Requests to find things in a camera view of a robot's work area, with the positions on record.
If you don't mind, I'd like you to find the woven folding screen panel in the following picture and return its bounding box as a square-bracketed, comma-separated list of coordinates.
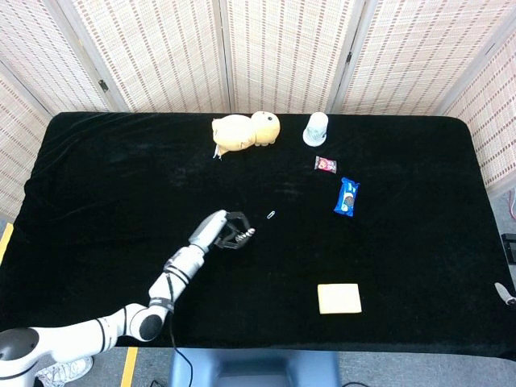
[56, 0, 233, 114]
[0, 68, 53, 218]
[328, 0, 516, 116]
[219, 0, 366, 114]
[439, 23, 516, 198]
[0, 0, 126, 114]

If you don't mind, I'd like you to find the yellow plush toy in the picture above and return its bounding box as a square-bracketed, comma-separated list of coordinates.
[210, 110, 281, 161]

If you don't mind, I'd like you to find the yellow sticky note pad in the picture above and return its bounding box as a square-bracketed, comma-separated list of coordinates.
[317, 283, 363, 315]

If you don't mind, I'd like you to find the blue cookie packet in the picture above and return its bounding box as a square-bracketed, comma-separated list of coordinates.
[332, 177, 361, 218]

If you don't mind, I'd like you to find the white sneaker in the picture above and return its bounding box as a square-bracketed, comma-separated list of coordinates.
[35, 356, 94, 387]

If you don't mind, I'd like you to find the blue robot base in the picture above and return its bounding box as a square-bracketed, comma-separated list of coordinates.
[167, 347, 342, 387]

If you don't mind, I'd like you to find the yellow floor tape strip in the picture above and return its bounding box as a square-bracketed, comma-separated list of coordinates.
[119, 347, 139, 387]
[0, 223, 15, 267]

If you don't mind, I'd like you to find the black velvet tablecloth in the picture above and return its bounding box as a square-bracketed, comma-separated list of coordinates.
[0, 111, 516, 360]

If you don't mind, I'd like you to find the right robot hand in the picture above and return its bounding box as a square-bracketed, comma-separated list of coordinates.
[493, 281, 516, 307]

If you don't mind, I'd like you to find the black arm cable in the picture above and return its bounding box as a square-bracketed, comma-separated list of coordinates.
[165, 272, 197, 387]

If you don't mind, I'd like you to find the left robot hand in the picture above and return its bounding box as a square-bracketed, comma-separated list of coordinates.
[188, 209, 253, 253]

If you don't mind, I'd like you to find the white upturned paper cup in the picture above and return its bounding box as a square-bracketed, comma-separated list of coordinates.
[302, 112, 330, 148]

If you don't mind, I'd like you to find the red candy packet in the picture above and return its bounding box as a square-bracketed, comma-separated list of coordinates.
[314, 156, 339, 175]

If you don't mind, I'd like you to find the black box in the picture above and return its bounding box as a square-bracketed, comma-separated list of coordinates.
[501, 232, 516, 266]

